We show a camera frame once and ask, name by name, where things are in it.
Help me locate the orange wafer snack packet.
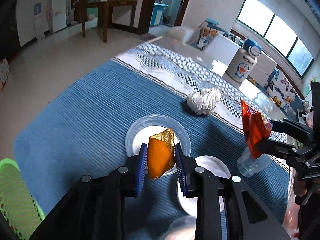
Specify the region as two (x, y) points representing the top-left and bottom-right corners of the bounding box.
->
(240, 100), (273, 159)

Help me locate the clear plastic cup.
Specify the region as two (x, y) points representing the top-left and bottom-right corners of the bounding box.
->
(237, 147), (271, 177)

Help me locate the white paper ball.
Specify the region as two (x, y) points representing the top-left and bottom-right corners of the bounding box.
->
(186, 88), (221, 116)

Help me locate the orange gold foil wrapper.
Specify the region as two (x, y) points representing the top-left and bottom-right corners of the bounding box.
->
(147, 128), (175, 179)

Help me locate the green mesh trash basket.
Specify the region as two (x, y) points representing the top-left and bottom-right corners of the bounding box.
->
(1, 158), (45, 239)

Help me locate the person's right hand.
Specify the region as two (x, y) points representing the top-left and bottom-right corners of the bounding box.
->
(293, 176), (307, 197)

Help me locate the butterfly print pillow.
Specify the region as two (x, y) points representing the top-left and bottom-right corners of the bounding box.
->
(265, 68), (298, 113)

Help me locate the white round plate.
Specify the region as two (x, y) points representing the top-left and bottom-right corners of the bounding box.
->
(176, 155), (231, 217)

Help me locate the beige sofa cushion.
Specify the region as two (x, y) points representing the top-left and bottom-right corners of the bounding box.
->
(249, 51), (277, 87)

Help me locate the Doraemon white water bottle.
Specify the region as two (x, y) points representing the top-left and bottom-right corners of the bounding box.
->
(222, 38), (262, 84)

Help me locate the blue ribbed table cloth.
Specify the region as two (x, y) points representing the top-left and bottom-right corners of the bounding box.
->
(12, 42), (295, 240)

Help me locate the clear round lid plate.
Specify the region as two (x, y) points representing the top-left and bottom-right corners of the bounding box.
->
(125, 114), (191, 176)

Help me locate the white cushion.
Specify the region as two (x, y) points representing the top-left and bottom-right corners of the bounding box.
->
(204, 34), (240, 65)

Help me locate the window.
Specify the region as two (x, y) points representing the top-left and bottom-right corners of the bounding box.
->
(236, 0), (315, 77)

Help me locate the polka dot play tent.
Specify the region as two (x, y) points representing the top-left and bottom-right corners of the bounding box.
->
(0, 59), (9, 91)

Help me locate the blue white cabinet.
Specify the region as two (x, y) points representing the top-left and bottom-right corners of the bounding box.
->
(150, 2), (168, 27)

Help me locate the water dispenser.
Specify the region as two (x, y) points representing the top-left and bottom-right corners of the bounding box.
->
(34, 3), (44, 41)

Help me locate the white refrigerator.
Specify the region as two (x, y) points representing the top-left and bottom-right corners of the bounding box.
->
(48, 0), (67, 34)

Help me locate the dark wooden table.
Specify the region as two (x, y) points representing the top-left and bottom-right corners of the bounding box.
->
(79, 0), (138, 43)

